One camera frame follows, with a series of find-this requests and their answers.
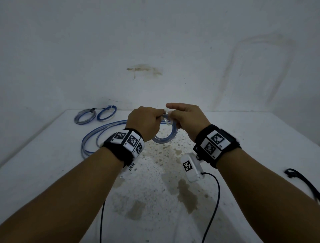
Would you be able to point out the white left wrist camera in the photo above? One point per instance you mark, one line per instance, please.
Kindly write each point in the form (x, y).
(128, 169)

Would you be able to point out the person's right hand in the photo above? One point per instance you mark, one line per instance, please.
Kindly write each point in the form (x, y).
(190, 120)

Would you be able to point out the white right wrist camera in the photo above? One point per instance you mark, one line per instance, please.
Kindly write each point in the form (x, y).
(191, 167)

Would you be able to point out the person's right forearm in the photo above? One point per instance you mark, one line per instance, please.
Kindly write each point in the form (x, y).
(270, 200)

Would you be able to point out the person's left forearm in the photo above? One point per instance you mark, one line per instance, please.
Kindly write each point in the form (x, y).
(62, 200)

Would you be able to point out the black wristband with markers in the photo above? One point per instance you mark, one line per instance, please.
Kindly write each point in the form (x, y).
(125, 144)
(215, 144)

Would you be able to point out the long clear blue-striped tube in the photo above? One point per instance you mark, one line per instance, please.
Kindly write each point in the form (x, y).
(86, 140)

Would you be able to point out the coiled clear tube, black tie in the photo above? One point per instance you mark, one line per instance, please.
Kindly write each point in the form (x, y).
(80, 121)

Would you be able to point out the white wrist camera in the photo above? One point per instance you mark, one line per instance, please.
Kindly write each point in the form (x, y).
(191, 167)
(128, 169)

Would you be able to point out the person's left hand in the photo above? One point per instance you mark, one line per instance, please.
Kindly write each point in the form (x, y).
(143, 121)

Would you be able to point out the black left wristband with markers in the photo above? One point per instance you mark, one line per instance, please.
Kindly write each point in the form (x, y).
(125, 144)

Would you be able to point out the coiled blue tube, white tie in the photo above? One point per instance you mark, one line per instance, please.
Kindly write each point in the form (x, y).
(110, 115)

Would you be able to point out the black right wristband with markers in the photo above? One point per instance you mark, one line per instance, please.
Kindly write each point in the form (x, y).
(215, 144)

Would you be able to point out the person's right thumb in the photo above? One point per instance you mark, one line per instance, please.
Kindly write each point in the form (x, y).
(176, 106)

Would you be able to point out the person's left fingers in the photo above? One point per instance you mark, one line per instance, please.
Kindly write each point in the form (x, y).
(157, 114)

